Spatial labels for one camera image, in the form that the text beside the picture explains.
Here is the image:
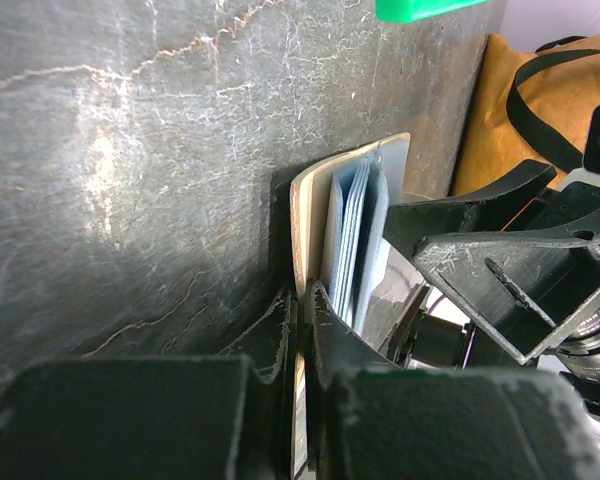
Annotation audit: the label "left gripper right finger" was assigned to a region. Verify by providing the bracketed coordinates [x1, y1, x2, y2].
[304, 280, 600, 479]

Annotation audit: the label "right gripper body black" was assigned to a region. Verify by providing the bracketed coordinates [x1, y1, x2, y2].
[409, 179, 600, 401]

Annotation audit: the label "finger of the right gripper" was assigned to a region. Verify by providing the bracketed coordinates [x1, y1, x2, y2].
[412, 199, 600, 364]
[383, 160, 557, 255]

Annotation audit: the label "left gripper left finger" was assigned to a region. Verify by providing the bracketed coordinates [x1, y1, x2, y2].
[0, 290, 298, 479]

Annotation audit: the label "beige leather card holder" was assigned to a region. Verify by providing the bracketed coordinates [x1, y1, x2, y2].
[289, 132, 412, 480]

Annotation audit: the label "green plastic bin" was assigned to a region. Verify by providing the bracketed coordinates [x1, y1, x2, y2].
[375, 0, 485, 24]

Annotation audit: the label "mustard canvas tote bag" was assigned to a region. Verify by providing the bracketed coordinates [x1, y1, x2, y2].
[451, 34, 600, 195]

